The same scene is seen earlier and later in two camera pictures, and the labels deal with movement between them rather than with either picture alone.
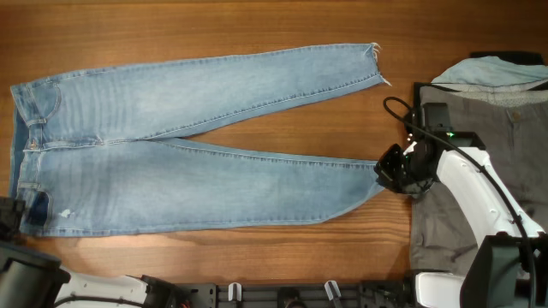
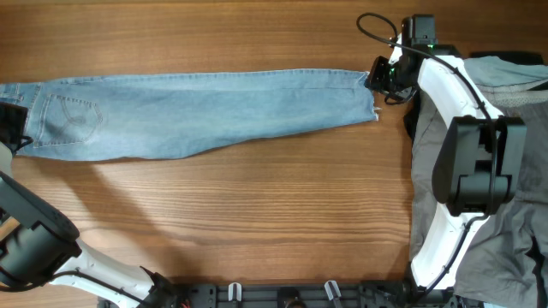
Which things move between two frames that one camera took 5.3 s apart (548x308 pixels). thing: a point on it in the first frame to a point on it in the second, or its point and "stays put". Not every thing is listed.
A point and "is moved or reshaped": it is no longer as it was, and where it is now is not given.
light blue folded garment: (491, 71) stays put
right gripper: (384, 168) to (374, 80)
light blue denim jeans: (90, 151) is moved or reshaped
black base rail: (314, 295) stays put
